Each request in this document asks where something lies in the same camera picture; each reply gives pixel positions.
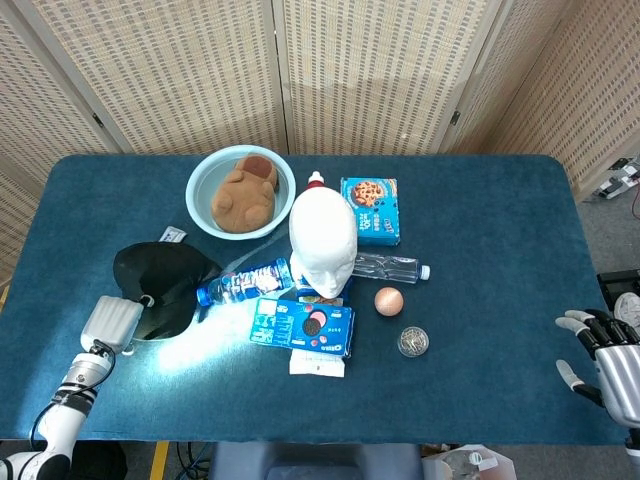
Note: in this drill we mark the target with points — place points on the blue chocolate chip cookie box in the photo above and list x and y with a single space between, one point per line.
372 215

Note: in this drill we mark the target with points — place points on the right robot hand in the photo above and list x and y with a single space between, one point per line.
617 365

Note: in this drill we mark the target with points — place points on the blue Oreo cookie box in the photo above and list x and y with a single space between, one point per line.
280 325

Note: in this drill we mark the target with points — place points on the black baseball cap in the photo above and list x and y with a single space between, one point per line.
165 270

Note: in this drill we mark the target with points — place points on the clear tub of paper clips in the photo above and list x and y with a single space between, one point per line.
413 342

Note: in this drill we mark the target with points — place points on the white foam mannequin head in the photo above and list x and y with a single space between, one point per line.
322 235

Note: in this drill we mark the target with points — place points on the blue label water bottle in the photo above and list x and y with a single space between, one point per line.
250 282

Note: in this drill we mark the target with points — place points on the white foil wrapper packet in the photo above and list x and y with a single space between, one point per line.
315 367

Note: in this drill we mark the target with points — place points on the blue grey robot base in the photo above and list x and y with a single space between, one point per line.
315 460

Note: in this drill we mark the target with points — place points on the clear bottle with white cap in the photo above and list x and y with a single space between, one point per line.
385 266

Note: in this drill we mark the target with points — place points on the copper coloured ball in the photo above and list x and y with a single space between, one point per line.
389 301

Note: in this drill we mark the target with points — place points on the brown plush toy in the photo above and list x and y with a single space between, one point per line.
240 200

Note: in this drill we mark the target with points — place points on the blue velvet tablecloth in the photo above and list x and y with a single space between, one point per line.
475 390

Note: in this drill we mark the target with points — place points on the electronics on floor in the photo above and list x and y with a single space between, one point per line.
612 187

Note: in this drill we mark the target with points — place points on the small white sachet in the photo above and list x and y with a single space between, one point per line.
172 234

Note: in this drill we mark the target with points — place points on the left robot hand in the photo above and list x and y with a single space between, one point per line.
110 322

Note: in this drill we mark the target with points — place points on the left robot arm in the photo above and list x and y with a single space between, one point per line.
65 420

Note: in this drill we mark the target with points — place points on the blue packet under mannequin head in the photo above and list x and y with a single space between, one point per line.
301 290

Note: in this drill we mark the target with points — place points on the woven folding screen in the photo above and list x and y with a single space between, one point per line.
200 75

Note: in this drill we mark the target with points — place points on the clear plastic bag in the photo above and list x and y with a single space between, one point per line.
470 462

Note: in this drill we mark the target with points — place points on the light blue plastic bowl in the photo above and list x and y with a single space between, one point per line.
200 200

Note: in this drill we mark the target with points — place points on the black box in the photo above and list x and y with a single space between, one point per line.
612 287

